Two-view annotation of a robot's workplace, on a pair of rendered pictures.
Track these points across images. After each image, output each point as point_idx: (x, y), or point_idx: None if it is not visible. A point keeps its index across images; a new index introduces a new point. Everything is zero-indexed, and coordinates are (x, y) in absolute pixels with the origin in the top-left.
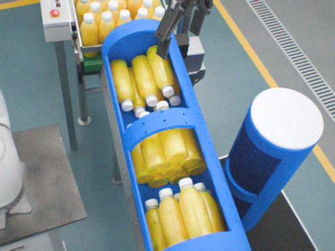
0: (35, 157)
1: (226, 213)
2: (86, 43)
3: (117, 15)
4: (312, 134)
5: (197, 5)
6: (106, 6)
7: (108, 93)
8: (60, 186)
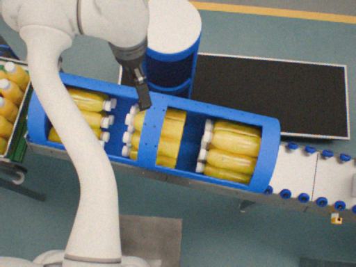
0: None
1: (248, 122)
2: (2, 150)
3: None
4: (193, 15)
5: None
6: None
7: (59, 153)
8: (147, 230)
